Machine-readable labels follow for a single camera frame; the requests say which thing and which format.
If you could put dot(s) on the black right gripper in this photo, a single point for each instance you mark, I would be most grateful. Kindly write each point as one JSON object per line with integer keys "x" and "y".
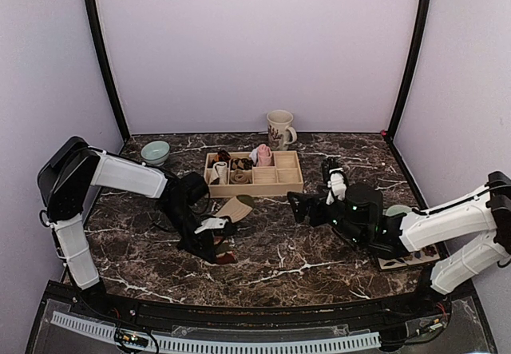
{"x": 306, "y": 201}

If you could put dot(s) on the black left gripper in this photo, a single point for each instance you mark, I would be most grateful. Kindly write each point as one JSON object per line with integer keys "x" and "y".
{"x": 196, "y": 245}

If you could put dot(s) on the wooden compartment organizer box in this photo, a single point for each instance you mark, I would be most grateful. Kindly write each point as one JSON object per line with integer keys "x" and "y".
{"x": 285, "y": 175}

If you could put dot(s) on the beige striped cuff sock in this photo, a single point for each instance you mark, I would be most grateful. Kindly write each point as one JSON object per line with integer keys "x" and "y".
{"x": 235, "y": 210}

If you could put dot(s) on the pink patterned long sock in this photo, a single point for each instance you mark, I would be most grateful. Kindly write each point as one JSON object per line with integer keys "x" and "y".
{"x": 261, "y": 156}

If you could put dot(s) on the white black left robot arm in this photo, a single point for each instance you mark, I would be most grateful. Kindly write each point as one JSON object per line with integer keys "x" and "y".
{"x": 66, "y": 179}

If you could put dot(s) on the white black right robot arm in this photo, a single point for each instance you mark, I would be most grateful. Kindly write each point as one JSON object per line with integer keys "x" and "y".
{"x": 356, "y": 214}

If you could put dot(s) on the dark argyle rolled sock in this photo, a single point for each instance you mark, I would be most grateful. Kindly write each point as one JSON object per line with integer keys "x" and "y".
{"x": 243, "y": 163}

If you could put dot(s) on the white ribbed rolled sock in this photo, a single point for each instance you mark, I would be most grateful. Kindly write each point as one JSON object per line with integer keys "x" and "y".
{"x": 219, "y": 173}

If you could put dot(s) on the coral pattern ceramic mug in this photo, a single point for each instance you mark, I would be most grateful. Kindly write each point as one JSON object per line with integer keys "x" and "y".
{"x": 281, "y": 133}

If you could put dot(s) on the pale green candle dish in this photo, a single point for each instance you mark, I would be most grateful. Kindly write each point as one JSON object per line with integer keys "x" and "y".
{"x": 397, "y": 209}

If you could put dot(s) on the light blue ceramic bowl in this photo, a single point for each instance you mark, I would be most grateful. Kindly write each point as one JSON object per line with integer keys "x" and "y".
{"x": 155, "y": 153}

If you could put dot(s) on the floral pattern coaster tile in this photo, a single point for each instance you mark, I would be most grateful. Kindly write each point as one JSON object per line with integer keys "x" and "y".
{"x": 426, "y": 256}

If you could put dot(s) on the white slotted cable duct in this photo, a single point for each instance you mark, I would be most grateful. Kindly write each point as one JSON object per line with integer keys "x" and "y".
{"x": 202, "y": 340}

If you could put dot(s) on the black front table rail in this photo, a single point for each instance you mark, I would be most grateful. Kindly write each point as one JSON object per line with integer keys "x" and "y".
{"x": 375, "y": 302}

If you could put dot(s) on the black right frame post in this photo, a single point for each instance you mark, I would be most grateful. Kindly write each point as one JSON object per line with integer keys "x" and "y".
{"x": 410, "y": 67}

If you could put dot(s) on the black frame post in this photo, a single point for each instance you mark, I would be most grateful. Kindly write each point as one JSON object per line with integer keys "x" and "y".
{"x": 105, "y": 68}
{"x": 410, "y": 67}

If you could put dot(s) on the black left frame post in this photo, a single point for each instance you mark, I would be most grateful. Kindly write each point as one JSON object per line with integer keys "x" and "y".
{"x": 105, "y": 68}

